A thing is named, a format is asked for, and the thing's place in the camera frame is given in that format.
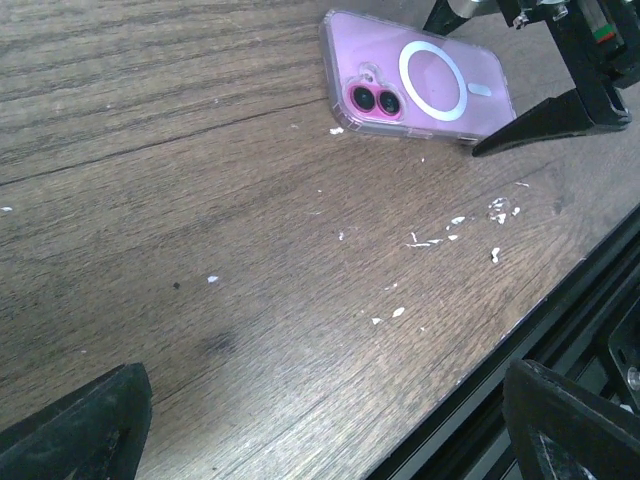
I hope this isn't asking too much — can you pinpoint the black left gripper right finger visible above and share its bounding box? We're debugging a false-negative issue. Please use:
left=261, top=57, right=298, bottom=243
left=503, top=360, right=639, bottom=479

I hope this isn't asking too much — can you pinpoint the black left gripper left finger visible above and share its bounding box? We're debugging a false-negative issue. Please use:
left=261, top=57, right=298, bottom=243
left=1, top=363, right=152, bottom=479

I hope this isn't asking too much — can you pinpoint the pink phone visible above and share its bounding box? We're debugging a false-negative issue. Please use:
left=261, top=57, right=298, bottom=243
left=319, top=10, right=516, bottom=145

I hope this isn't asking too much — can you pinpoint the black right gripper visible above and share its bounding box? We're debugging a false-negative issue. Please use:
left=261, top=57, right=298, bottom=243
left=423, top=0, right=639, bottom=157

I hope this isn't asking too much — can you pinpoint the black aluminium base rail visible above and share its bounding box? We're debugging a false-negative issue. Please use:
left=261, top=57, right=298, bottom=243
left=372, top=212, right=639, bottom=479

